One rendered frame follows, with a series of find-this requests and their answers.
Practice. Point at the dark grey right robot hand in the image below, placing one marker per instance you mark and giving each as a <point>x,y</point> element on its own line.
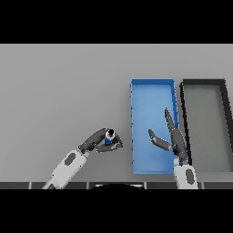
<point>177,142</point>

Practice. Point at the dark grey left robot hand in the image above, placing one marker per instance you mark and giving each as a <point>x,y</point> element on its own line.
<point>94,140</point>

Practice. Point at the blue pipe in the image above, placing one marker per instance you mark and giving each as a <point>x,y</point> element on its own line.
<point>109,137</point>

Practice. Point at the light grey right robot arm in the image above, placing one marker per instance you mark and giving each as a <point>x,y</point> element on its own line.
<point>185,176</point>

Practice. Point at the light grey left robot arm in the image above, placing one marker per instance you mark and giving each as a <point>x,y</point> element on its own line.
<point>67,167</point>

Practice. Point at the blue bin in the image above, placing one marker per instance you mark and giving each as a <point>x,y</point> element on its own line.
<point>153,127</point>

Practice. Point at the dark grey bin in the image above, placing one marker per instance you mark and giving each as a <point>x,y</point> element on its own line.
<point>209,124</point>

